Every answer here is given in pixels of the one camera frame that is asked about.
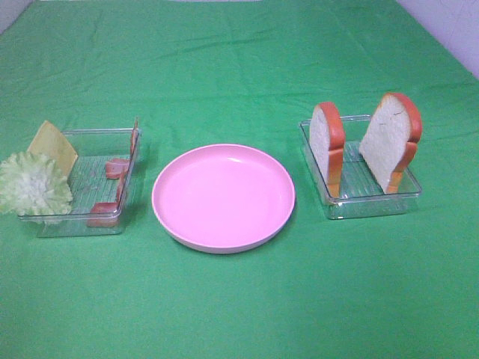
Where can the toy bread slice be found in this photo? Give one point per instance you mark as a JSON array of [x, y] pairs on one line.
[[327, 139], [391, 140]]

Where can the toy bacon strip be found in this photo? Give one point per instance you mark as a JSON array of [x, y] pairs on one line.
[[116, 168], [110, 214]]

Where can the yellow toy cheese slice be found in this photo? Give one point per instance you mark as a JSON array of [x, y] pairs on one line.
[[53, 143]]

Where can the green toy lettuce leaf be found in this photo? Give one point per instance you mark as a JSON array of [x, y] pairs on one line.
[[33, 185]]

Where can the pink round plate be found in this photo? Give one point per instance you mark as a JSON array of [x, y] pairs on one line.
[[223, 198]]

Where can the green tablecloth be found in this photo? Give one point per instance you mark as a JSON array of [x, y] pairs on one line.
[[196, 73]]

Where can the clear right plastic tray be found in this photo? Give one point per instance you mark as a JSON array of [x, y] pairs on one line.
[[360, 194]]

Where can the clear plastic tray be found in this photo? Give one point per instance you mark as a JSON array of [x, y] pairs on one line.
[[360, 194], [89, 184]]

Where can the clear left plastic tray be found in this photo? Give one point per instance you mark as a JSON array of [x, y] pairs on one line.
[[89, 184]]

